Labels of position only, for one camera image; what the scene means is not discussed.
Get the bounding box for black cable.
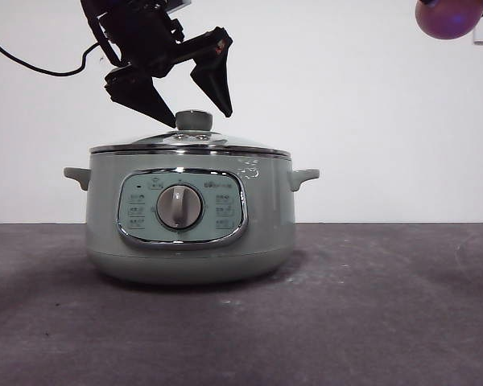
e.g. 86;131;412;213
0;27;105;76

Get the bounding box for sage green electric pot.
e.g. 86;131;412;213
63;151;320;286

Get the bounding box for brown egg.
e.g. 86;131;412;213
415;0;483;41

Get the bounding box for glass lid with green knob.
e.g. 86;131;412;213
89;110;293;156

